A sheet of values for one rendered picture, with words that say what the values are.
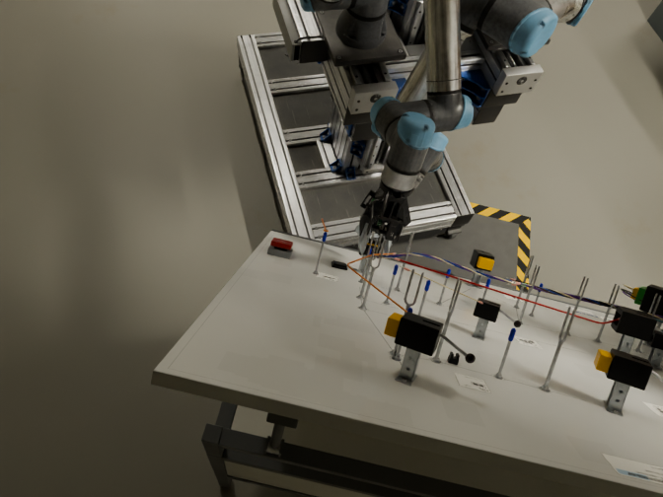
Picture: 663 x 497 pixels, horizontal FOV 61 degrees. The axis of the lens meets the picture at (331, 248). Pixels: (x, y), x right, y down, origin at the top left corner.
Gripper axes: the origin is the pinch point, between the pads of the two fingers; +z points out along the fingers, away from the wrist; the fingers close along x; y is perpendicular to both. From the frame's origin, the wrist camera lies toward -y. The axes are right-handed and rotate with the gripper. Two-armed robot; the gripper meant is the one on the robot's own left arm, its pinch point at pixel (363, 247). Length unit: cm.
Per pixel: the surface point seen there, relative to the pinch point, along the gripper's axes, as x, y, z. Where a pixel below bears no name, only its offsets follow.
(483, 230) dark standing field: -40, -140, -25
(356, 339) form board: 40, 45, 6
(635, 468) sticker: 80, 40, -6
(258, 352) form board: 39, 65, 11
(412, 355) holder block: 52, 51, 0
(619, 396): 72, 23, -10
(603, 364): 67, 26, -13
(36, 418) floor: -76, 3, 130
